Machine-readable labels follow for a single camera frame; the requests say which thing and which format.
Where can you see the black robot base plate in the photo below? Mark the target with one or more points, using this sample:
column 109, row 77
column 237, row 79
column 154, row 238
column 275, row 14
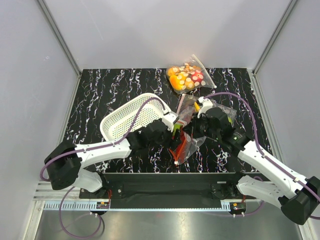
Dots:
column 167, row 191

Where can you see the white slotted cable duct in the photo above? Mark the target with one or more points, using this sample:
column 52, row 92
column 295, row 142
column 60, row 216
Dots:
column 75, row 205

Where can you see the clear red-zip bag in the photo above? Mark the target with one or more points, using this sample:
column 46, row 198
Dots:
column 196, row 143

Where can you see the yellow fake bell pepper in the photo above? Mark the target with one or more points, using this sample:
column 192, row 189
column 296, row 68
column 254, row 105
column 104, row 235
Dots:
column 197, row 107

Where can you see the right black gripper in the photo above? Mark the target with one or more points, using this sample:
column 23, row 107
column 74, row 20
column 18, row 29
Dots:
column 191, row 127

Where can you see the green fake apple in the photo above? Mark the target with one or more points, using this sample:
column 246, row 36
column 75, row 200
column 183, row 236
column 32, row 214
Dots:
column 177, row 126

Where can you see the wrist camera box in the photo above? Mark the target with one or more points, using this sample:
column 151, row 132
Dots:
column 169, row 119
column 204, row 104

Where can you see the dotted bag of orange fruit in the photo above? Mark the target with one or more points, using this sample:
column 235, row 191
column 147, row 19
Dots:
column 188, row 76

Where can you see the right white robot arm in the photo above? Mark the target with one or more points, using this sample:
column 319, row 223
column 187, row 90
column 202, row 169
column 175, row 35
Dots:
column 294, row 194

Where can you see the white perforated plastic basket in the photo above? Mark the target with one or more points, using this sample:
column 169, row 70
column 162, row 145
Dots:
column 138, row 112

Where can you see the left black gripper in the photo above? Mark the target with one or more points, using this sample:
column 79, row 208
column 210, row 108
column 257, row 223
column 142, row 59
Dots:
column 176, row 141

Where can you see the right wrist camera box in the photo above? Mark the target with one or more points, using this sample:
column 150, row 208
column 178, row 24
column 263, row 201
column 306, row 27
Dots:
column 204, row 104

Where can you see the dotted bag with yellow pepper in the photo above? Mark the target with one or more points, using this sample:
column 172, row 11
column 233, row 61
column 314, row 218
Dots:
column 225, row 112

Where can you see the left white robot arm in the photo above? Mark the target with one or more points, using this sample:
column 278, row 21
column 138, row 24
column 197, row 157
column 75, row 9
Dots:
column 66, row 164

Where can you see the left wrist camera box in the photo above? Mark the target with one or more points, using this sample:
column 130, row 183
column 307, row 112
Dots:
column 169, row 119

